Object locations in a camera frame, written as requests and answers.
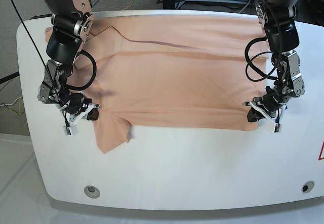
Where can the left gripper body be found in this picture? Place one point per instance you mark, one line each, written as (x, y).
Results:
(270, 106)

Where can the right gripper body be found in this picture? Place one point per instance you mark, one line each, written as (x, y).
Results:
(75, 107)

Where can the peach pink T-shirt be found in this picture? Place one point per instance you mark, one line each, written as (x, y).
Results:
(170, 71)

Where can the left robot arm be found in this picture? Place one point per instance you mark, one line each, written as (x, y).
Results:
(277, 19)

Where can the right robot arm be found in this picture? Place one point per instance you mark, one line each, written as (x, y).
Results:
(71, 20)

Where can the black bar at left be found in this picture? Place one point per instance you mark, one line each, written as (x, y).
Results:
(9, 77)

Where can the red triangle sticker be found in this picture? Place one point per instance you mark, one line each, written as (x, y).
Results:
(321, 155)

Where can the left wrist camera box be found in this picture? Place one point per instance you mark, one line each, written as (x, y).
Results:
(277, 128)

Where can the left table cable grommet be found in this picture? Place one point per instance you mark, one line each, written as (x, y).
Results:
(92, 192)

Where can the table cable grommet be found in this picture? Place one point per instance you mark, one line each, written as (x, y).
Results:
(307, 187)
(92, 192)

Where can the right table cable grommet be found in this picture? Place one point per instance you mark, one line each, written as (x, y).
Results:
(307, 187)

